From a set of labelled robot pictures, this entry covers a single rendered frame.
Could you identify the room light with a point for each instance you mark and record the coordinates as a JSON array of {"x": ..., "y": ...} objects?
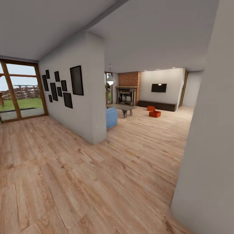
[{"x": 110, "y": 79}]

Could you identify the storage box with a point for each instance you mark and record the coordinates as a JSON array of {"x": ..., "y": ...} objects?
[
  {"x": 151, "y": 108},
  {"x": 154, "y": 113}
]

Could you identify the coffee table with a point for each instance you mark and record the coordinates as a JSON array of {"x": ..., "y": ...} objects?
[{"x": 122, "y": 107}]

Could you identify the wood fireplace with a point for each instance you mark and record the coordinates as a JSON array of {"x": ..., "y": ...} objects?
[{"x": 127, "y": 96}]

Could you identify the wall mounted tv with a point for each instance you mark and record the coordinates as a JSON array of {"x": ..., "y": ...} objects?
[{"x": 159, "y": 88}]

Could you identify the cabinet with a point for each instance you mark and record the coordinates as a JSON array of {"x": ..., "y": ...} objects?
[{"x": 158, "y": 105}]

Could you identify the sofa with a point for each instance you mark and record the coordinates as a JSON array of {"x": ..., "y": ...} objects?
[{"x": 111, "y": 117}]

